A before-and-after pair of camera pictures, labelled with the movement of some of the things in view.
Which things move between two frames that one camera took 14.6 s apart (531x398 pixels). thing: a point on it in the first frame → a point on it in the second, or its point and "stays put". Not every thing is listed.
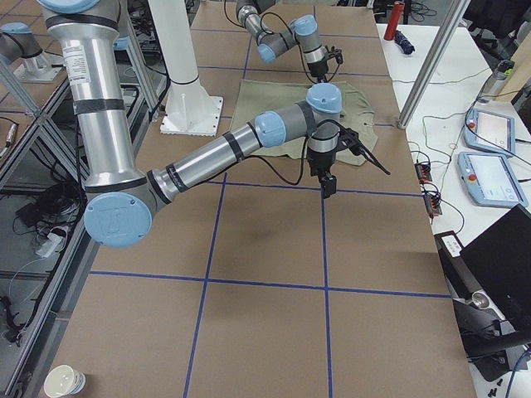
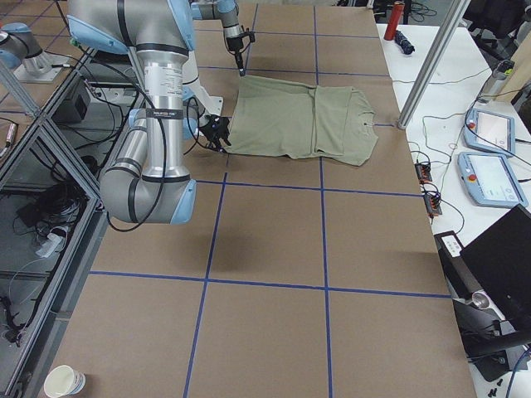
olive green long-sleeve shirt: x=257 y=96 stays put
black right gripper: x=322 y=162 → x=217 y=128
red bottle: x=395 y=19 stays put
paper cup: x=62 y=381 stays put
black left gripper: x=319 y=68 → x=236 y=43
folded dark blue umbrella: x=406 y=47 stays put
